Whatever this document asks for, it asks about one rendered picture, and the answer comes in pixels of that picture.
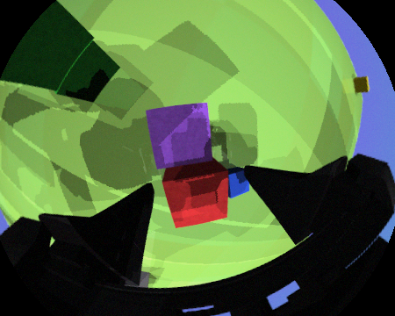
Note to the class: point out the small blue block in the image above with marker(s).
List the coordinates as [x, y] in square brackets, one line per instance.
[237, 183]

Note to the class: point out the yellow cube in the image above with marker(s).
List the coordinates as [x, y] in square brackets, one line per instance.
[361, 84]

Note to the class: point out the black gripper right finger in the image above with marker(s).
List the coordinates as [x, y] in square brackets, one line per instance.
[293, 197]

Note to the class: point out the purple block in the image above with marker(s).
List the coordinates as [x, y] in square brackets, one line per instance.
[180, 135]

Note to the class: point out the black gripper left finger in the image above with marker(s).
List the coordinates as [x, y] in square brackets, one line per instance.
[116, 236]

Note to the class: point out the red block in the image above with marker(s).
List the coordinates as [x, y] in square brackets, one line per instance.
[196, 193]

